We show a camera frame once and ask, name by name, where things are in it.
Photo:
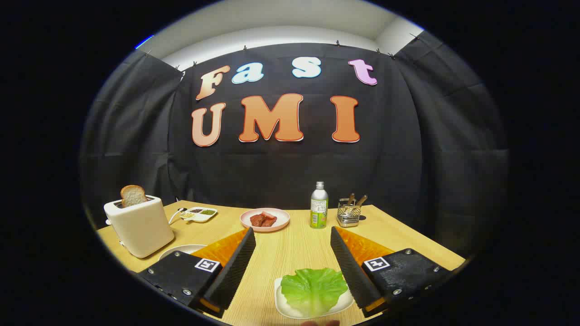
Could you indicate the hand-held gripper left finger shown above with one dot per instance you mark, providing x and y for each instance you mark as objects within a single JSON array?
[{"x": 235, "y": 265}]

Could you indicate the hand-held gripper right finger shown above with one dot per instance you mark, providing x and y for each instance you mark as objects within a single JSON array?
[{"x": 350, "y": 267}]

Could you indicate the green lettuce leaf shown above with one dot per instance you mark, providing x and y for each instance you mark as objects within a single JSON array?
[{"x": 312, "y": 290}]

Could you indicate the toasted bread slice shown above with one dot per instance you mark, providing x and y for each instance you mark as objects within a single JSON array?
[{"x": 133, "y": 196}]

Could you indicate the red meat slices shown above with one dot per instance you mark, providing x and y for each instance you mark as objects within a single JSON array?
[{"x": 263, "y": 219}]

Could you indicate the round white plate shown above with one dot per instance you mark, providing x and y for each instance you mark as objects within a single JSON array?
[{"x": 179, "y": 250}]

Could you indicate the white divided condiment dish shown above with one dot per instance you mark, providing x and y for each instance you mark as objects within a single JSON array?
[{"x": 199, "y": 214}]

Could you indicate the rectangular white plate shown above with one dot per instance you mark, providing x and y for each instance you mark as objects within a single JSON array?
[{"x": 283, "y": 305}]

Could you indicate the pink plate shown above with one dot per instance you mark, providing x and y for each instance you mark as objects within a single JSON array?
[{"x": 281, "y": 219}]

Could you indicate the green label metal bottle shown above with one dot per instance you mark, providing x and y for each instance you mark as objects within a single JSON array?
[{"x": 319, "y": 208}]

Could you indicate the white spoon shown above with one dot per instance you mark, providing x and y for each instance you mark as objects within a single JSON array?
[{"x": 174, "y": 216}]

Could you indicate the white toaster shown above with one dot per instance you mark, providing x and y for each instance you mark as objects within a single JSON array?
[{"x": 140, "y": 226}]

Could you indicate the black backdrop cloth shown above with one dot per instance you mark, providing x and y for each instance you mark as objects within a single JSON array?
[{"x": 290, "y": 167}]

